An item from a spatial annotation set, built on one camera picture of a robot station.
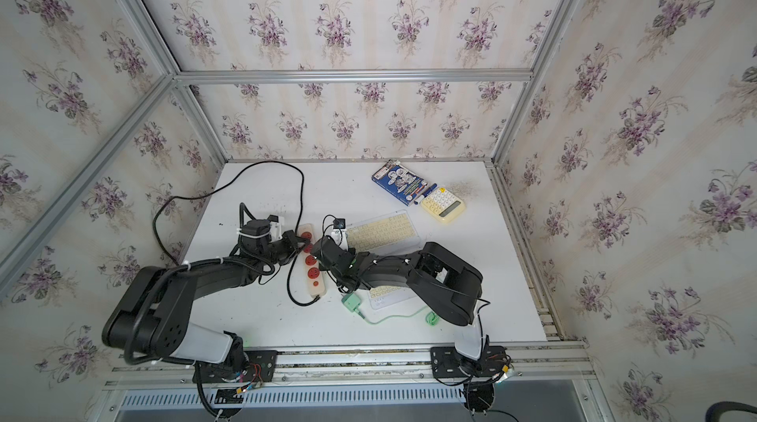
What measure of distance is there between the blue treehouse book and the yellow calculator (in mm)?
48

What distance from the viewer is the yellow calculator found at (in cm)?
103

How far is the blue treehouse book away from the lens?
109cm

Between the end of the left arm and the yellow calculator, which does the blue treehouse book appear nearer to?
the yellow calculator
